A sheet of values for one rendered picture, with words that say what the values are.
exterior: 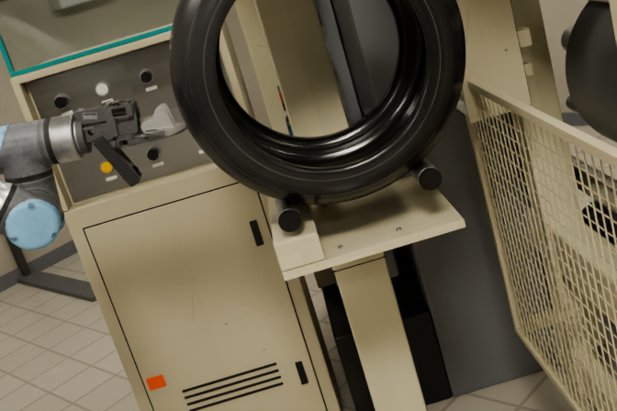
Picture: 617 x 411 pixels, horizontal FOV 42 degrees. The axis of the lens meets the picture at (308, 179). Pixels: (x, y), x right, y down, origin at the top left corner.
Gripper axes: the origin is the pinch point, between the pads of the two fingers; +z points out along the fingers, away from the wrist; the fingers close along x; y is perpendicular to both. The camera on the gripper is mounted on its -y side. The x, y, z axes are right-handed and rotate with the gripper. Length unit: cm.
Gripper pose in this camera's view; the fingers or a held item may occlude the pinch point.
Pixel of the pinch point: (185, 128)
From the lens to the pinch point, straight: 157.6
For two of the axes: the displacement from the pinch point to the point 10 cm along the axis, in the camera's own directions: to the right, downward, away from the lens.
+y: -1.6, -9.5, -2.7
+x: -0.8, -2.6, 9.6
